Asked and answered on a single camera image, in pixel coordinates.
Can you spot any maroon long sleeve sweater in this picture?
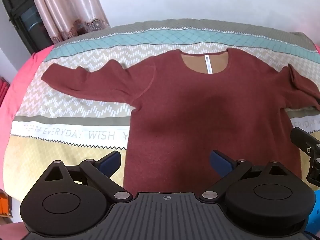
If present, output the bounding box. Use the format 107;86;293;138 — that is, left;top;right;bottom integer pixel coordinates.
42;48;319;194

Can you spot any pink clothes pile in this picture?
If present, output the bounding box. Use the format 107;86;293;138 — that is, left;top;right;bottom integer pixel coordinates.
0;77;10;105

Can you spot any patterned bed sheet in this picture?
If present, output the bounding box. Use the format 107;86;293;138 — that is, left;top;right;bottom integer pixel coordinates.
3;19;319;201

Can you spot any blue plastic object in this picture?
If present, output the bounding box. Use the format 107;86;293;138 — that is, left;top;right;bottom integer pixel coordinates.
305;190;320;237

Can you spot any pink mattress cover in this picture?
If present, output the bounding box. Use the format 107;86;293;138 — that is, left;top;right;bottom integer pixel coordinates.
0;46;54;190

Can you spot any pink lace curtain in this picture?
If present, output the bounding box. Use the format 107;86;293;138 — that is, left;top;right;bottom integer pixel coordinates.
34;0;110;44

